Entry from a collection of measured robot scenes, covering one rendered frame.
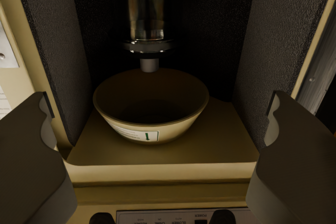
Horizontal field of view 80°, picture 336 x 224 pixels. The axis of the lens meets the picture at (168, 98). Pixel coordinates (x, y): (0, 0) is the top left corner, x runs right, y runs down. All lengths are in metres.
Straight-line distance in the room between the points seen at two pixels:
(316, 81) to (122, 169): 0.24
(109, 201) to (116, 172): 0.04
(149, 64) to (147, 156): 0.13
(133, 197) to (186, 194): 0.07
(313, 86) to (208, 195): 0.18
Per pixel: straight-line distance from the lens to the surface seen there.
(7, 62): 0.23
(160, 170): 0.28
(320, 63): 0.24
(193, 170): 0.29
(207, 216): 0.30
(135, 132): 0.26
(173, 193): 0.30
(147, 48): 0.24
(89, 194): 0.31
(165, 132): 0.26
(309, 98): 0.26
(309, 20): 0.23
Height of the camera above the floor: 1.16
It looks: 32 degrees up
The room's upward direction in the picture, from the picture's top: 179 degrees counter-clockwise
